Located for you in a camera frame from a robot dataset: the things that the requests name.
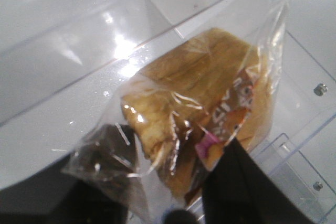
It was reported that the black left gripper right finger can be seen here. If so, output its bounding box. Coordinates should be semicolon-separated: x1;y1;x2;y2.
202;140;312;223

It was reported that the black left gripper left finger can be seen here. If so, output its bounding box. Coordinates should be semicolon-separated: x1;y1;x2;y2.
1;124;136;223

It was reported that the bread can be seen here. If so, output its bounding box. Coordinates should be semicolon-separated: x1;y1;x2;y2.
64;0;288;223

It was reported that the clear acrylic display shelf left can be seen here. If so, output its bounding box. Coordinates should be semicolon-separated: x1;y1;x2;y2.
1;0;335;223

